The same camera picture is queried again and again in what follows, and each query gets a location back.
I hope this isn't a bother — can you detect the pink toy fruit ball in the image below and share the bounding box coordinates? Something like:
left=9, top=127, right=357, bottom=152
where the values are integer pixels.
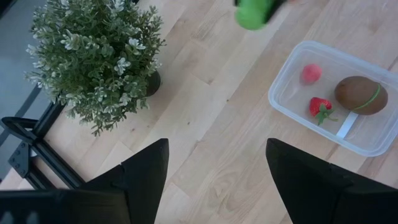
left=300, top=63, right=323, bottom=84

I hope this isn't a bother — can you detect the artificial plant in black pot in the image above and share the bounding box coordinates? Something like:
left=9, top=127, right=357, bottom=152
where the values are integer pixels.
left=24, top=0, right=166, bottom=137

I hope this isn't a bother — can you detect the black metal table frame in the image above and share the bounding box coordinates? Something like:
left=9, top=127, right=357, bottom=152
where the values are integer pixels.
left=0, top=101, right=85, bottom=190

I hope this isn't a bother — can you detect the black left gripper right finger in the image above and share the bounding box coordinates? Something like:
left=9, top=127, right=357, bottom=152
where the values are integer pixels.
left=266, top=138, right=398, bottom=224

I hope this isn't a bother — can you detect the red toy strawberry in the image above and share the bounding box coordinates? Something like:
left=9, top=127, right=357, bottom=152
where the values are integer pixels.
left=308, top=96, right=339, bottom=126

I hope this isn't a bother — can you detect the green toy fruit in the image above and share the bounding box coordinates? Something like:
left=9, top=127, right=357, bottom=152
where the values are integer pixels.
left=234, top=0, right=277, bottom=31

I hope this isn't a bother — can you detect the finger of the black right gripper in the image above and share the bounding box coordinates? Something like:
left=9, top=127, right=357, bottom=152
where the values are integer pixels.
left=266, top=0, right=287, bottom=21

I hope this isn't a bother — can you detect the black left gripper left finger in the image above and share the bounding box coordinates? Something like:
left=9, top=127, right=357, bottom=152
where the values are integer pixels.
left=81, top=138, right=170, bottom=224

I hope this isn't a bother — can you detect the brown toy kiwi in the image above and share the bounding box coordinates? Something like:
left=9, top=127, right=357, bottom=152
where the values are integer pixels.
left=334, top=75, right=389, bottom=116

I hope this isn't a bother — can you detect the clear plastic tupperware container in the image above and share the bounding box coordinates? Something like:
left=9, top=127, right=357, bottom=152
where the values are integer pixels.
left=267, top=40, right=398, bottom=157

